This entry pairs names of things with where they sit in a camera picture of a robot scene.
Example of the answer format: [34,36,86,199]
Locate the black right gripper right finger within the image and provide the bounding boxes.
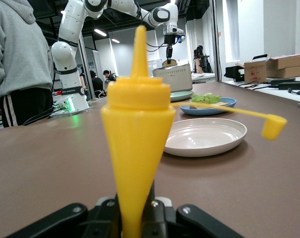
[141,180,245,238]

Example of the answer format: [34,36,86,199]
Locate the pale beige plate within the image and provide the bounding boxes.
[164,118,248,158]

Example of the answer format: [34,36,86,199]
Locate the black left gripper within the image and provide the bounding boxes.
[164,34,178,64]

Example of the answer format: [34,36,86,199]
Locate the yellow squeeze bottle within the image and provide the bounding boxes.
[100,25,288,238]

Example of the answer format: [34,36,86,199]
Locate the seated person black hair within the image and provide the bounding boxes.
[102,69,116,82]

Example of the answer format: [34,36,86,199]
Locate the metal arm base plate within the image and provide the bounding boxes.
[49,106,92,118]

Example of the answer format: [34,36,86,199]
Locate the computer monitor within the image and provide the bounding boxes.
[147,59,163,71]

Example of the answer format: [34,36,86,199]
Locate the black power adapter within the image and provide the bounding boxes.
[270,78,296,85]
[278,81,300,91]

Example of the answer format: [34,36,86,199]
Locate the black tripod equipment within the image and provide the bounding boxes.
[193,45,213,74]

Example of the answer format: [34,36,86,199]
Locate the open cardboard box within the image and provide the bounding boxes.
[235,59,271,85]

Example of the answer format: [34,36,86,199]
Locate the seated person dark clothes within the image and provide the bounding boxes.
[89,70,105,99]

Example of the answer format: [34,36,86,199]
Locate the person in grey hoodie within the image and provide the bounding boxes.
[0,0,54,129]

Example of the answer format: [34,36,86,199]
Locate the mint green plate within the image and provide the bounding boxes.
[169,90,194,102]

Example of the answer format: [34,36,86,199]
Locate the green lettuce leaf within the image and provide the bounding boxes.
[191,93,222,104]

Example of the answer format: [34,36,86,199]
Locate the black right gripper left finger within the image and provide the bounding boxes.
[6,192,123,238]

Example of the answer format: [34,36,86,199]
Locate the black box device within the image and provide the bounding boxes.
[225,65,245,83]

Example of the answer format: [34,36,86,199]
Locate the long flat cardboard box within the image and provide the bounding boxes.
[266,54,300,70]
[266,65,300,79]

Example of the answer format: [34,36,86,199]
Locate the blue plate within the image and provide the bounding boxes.
[179,97,237,117]

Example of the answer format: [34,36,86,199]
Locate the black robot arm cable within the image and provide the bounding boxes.
[134,0,171,53]

